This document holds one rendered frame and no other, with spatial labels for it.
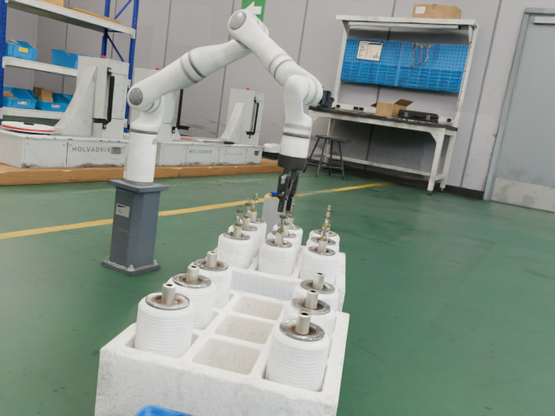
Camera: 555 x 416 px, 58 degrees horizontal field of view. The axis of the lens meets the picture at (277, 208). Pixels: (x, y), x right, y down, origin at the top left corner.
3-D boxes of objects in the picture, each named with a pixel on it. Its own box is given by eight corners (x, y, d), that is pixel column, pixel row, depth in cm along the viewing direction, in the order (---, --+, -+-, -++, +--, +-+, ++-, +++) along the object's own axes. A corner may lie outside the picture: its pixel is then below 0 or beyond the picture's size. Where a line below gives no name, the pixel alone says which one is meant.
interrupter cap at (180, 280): (165, 285, 94) (166, 281, 94) (180, 273, 102) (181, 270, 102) (203, 292, 93) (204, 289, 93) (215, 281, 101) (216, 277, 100)
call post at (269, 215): (251, 281, 178) (263, 196, 173) (255, 276, 185) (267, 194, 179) (271, 285, 177) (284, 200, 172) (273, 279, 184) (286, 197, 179)
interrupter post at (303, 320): (293, 333, 81) (296, 314, 81) (295, 328, 84) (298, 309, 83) (307, 337, 81) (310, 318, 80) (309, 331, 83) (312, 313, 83)
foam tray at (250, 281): (191, 327, 135) (198, 263, 132) (225, 282, 173) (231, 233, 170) (334, 355, 131) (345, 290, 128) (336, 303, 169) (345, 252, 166)
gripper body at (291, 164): (303, 156, 127) (297, 191, 129) (310, 154, 135) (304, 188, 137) (275, 151, 129) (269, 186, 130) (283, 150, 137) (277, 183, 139)
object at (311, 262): (331, 323, 134) (343, 258, 131) (296, 319, 133) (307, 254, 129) (324, 309, 143) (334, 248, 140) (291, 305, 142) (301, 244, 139)
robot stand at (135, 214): (100, 264, 172) (106, 179, 167) (131, 257, 185) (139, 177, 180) (130, 276, 166) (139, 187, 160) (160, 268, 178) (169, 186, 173)
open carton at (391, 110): (381, 117, 613) (384, 98, 609) (410, 121, 586) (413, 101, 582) (368, 114, 590) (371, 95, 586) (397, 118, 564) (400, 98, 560)
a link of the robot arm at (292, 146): (270, 150, 138) (273, 128, 137) (310, 157, 136) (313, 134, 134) (261, 151, 129) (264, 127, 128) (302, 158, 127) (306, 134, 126)
